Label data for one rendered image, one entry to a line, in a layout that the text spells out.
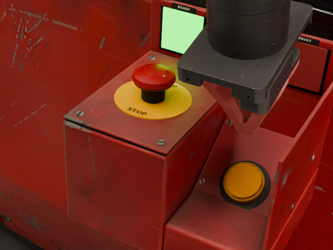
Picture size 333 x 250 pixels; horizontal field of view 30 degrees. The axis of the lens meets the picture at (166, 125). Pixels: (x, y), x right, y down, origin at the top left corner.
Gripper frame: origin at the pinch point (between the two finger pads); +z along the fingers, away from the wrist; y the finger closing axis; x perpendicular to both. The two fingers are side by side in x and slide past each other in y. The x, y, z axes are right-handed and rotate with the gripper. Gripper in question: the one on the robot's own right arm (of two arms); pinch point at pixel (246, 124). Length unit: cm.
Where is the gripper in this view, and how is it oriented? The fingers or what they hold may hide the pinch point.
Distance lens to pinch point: 51.2
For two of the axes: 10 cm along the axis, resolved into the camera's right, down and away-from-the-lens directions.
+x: -8.8, -2.9, 3.8
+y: 4.7, -6.5, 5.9
